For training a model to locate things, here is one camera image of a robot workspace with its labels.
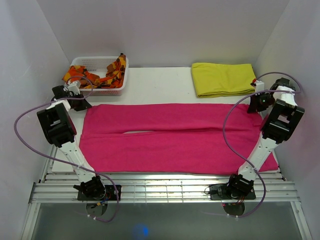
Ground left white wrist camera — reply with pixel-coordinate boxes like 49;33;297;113
64;80;81;97

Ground orange patterned trousers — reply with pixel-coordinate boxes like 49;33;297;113
61;52;127;90

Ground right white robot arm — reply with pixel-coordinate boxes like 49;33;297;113
225;77;305;200

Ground folded yellow trousers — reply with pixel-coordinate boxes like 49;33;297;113
191;62;256;98

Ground pink trousers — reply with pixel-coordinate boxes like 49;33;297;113
79;103;262;175

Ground white plastic basket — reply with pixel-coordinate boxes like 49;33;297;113
64;56;130;98

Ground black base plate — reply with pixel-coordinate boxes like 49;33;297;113
204;183;256;201
76;184;117;201

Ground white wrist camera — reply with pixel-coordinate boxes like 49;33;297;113
64;80;81;97
250;79;265;94

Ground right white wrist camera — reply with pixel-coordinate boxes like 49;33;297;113
250;79;265;94

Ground aluminium frame rail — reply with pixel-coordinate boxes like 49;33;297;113
21;170;312;240

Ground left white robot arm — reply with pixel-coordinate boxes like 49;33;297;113
37;81;106;200

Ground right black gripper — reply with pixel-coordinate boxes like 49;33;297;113
247;91;276;113

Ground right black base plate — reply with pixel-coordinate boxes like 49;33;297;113
204;183;256;201

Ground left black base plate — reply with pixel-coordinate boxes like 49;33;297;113
76;184;117;201

